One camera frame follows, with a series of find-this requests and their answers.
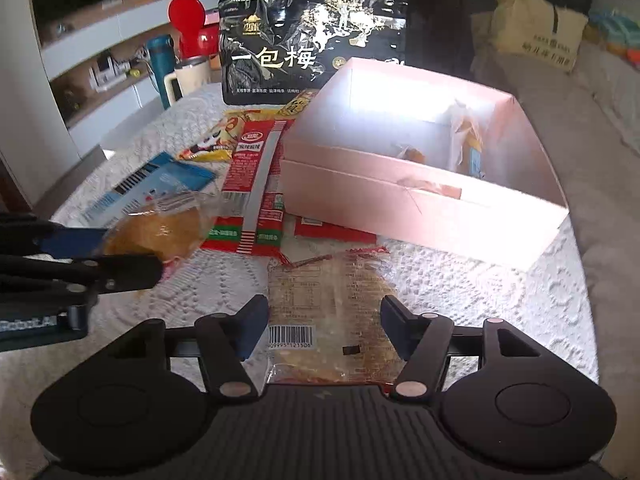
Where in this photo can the white power strip with chargers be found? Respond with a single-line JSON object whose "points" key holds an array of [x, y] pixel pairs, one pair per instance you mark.
{"points": [[115, 72]]}

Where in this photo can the clear bread packet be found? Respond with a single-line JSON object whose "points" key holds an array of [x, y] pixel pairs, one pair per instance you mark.
{"points": [[412, 154]]}

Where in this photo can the tan fabric storage bag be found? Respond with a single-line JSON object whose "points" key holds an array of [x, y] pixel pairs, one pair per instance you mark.
{"points": [[535, 25]]}

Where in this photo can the yellow panda snack packet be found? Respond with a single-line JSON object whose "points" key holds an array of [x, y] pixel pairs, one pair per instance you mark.
{"points": [[215, 140]]}

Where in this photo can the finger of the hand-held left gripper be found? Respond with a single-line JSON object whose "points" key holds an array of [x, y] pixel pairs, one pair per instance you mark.
{"points": [[75, 241], [115, 272]]}

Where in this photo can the red spicy strip packet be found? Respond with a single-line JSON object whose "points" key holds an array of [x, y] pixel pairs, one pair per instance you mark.
{"points": [[325, 230], [240, 180]]}

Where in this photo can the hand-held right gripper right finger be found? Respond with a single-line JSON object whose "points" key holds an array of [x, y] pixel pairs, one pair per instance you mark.
{"points": [[395, 325]]}

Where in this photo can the grey sofa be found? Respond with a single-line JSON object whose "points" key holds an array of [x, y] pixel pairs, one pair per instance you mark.
{"points": [[600, 185]]}

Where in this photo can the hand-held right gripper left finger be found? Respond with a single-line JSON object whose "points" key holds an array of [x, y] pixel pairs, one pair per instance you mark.
{"points": [[252, 325]]}

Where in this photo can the blue and white packet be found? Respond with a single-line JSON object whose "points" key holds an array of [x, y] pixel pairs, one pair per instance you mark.
{"points": [[165, 177]]}

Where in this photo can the teal thermos bottle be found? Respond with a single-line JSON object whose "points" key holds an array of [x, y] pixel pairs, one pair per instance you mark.
{"points": [[162, 70]]}

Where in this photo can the white lace tablecloth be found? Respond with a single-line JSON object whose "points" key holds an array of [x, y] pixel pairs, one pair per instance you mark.
{"points": [[475, 300]]}

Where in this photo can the white and wood cabinet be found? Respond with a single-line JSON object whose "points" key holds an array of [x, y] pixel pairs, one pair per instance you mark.
{"points": [[65, 110]]}

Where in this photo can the bread packet with blue print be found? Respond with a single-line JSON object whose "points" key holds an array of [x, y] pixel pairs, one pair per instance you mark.
{"points": [[472, 145]]}

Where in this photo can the large black snack bag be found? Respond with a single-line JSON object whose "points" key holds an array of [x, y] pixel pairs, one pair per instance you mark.
{"points": [[300, 35]]}

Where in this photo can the stack of colourful folded clothes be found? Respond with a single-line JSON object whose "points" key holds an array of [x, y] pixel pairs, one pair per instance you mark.
{"points": [[615, 30]]}

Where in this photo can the cream lidded mug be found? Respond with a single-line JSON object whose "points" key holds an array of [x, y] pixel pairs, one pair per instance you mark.
{"points": [[190, 77]]}

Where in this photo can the red-edged clear pastry packet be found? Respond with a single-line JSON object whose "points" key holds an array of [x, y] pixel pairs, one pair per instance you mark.
{"points": [[325, 305]]}

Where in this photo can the bread packet with barcode label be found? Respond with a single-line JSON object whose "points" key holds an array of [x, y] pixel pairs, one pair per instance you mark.
{"points": [[150, 232]]}

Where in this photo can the pink cardboard box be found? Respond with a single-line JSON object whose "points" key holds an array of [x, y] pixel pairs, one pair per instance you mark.
{"points": [[400, 215]]}

